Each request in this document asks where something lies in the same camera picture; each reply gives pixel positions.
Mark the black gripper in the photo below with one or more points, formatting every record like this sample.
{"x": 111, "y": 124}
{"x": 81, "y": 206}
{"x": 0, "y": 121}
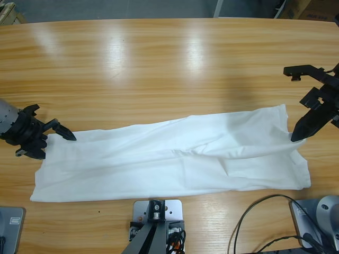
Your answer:
{"x": 26, "y": 135}
{"x": 323, "y": 95}

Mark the white t-shirt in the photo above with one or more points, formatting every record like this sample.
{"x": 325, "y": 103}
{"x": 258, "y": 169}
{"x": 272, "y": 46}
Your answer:
{"x": 159, "y": 164}

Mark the dark printed box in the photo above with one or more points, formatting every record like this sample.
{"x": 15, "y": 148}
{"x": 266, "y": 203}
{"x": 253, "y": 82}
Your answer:
{"x": 317, "y": 13}

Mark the brown cardboard box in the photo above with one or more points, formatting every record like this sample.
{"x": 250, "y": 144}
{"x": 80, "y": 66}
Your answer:
{"x": 294, "y": 10}

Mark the white slanted leg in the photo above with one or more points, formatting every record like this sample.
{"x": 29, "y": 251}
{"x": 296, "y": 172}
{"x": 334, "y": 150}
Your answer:
{"x": 281, "y": 8}

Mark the white upright pole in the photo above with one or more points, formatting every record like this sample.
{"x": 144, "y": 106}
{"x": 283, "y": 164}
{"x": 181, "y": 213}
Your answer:
{"x": 218, "y": 8}

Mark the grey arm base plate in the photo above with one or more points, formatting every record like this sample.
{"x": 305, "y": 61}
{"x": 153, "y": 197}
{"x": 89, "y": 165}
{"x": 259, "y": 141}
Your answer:
{"x": 12, "y": 238}
{"x": 300, "y": 230}

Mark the dark camera post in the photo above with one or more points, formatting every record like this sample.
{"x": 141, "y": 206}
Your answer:
{"x": 148, "y": 240}

